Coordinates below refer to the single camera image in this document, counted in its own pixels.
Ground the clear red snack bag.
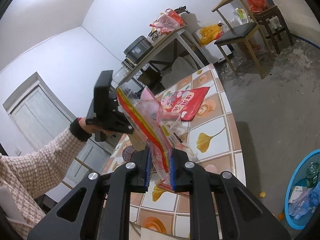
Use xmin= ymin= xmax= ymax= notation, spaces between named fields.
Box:
xmin=116 ymin=85 xmax=196 ymax=189

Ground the left forearm knit sleeve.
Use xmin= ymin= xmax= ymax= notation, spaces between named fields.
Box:
xmin=1 ymin=119 xmax=92 ymax=239

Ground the blue plastic trash basket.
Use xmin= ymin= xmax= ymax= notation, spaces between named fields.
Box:
xmin=284 ymin=150 xmax=319 ymax=230

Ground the left hand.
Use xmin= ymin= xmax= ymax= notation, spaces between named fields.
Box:
xmin=78 ymin=118 xmax=100 ymax=134

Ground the orange peel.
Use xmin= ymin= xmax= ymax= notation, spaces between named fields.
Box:
xmin=259 ymin=191 xmax=266 ymax=198

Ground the white door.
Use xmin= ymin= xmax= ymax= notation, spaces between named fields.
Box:
xmin=3 ymin=73 xmax=117 ymax=189

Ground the red cartoon snack bag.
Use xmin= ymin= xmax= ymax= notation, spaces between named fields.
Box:
xmin=156 ymin=87 xmax=209 ymax=121

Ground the grey metal table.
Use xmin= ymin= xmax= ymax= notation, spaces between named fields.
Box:
xmin=118 ymin=25 xmax=209 ymax=86

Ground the pink red bags pile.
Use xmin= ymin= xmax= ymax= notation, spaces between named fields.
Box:
xmin=149 ymin=9 xmax=185 ymax=34

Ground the yellow plastic bag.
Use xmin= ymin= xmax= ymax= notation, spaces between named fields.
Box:
xmin=199 ymin=23 xmax=223 ymax=47

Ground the wooden chair black seat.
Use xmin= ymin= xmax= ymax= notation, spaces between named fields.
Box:
xmin=212 ymin=0 xmax=273 ymax=79

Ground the dark wooden stool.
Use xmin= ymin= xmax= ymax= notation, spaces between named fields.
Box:
xmin=253 ymin=5 xmax=293 ymax=55

